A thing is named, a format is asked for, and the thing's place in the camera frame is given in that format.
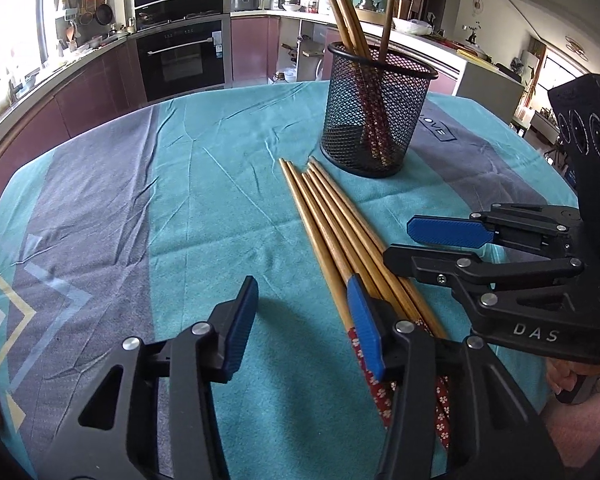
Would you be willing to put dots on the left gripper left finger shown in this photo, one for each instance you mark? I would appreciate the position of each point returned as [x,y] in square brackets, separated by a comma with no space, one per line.
[232,321]

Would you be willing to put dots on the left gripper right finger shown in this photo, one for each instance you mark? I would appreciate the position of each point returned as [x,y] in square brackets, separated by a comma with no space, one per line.
[373,319]

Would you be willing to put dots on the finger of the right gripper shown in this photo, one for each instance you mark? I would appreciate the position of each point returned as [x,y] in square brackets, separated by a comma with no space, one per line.
[466,271]
[538,230]

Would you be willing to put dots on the bamboo chopstick red end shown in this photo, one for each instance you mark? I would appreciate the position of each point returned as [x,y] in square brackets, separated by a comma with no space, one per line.
[336,270]
[355,12]
[350,29]
[406,294]
[344,26]
[368,262]
[350,249]

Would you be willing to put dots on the dark brown wooden chopstick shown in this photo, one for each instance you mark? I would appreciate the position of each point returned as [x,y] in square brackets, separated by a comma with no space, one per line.
[386,31]

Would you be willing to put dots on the pink sleeve forearm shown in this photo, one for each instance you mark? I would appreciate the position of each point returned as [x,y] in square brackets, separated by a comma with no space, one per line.
[575,429]

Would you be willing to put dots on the right hand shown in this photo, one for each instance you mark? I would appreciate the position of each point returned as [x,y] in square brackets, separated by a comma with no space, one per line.
[563,375]

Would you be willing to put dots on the teal grey tablecloth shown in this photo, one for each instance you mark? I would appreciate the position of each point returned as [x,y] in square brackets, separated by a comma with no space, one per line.
[139,228]

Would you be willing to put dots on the black mesh pen holder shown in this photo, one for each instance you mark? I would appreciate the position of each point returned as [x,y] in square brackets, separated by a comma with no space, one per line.
[372,110]

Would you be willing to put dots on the white plastic bag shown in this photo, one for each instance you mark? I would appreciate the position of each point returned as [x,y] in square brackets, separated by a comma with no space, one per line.
[412,27]

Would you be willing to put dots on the pink lower cabinets left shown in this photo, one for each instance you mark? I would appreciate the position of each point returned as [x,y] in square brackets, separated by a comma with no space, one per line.
[104,85]

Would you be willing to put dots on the black built-in oven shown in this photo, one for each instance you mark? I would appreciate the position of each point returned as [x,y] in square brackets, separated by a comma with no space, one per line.
[182,59]

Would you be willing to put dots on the silver toaster box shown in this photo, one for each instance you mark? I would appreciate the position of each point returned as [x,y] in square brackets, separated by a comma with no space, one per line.
[245,5]

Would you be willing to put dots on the black frying pan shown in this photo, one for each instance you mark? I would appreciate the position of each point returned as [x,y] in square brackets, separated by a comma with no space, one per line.
[104,14]

